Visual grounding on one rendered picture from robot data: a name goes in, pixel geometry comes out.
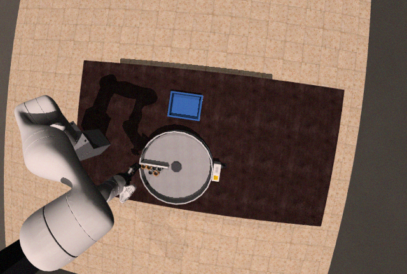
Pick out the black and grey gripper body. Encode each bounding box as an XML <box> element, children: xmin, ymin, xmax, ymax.
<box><xmin>116</xmin><ymin>171</ymin><xmax>132</xmax><ymax>185</ymax></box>

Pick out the blue open crate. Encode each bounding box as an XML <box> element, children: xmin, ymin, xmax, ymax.
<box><xmin>168</xmin><ymin>92</ymin><xmax>204</xmax><ymax>121</ymax></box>

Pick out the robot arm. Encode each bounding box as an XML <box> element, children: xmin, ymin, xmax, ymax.
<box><xmin>14</xmin><ymin>95</ymin><xmax>136</xmax><ymax>271</ymax></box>

